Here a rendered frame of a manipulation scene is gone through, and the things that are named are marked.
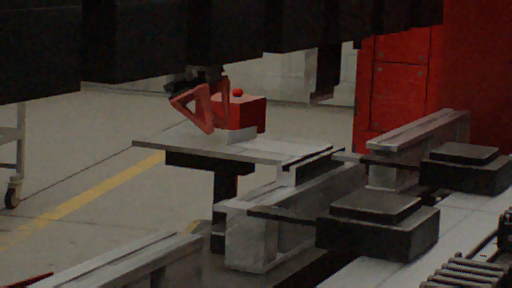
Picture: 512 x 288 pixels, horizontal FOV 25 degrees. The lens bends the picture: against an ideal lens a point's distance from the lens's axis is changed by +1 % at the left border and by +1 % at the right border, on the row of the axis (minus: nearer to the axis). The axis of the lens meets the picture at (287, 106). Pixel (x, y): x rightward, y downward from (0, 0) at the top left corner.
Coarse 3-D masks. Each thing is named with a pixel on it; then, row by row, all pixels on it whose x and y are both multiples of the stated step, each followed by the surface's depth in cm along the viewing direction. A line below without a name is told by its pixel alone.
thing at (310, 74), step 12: (312, 48) 167; (324, 48) 170; (336, 48) 174; (312, 60) 168; (324, 60) 170; (336, 60) 175; (312, 72) 168; (324, 72) 171; (336, 72) 175; (312, 84) 168; (324, 84) 171; (336, 84) 176; (312, 96) 170; (324, 96) 174
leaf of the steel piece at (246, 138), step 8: (248, 128) 181; (256, 128) 183; (232, 136) 177; (240, 136) 179; (248, 136) 181; (256, 136) 183; (232, 144) 177; (240, 144) 177; (248, 144) 177; (256, 144) 178; (264, 144) 178; (272, 144) 178; (280, 144) 179; (288, 144) 179; (296, 144) 179; (272, 152) 172; (280, 152) 172
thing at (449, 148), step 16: (448, 144) 167; (464, 144) 168; (352, 160) 170; (368, 160) 169; (384, 160) 168; (400, 160) 169; (432, 160) 161; (448, 160) 160; (464, 160) 159; (480, 160) 159; (496, 160) 163; (432, 176) 160; (448, 176) 159; (464, 176) 159; (480, 176) 158; (496, 176) 157; (480, 192) 158; (496, 192) 158
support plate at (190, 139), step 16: (176, 128) 189; (192, 128) 190; (144, 144) 177; (160, 144) 175; (176, 144) 175; (192, 144) 176; (208, 144) 177; (224, 144) 177; (304, 144) 181; (320, 144) 181; (240, 160) 170; (256, 160) 169; (272, 160) 168
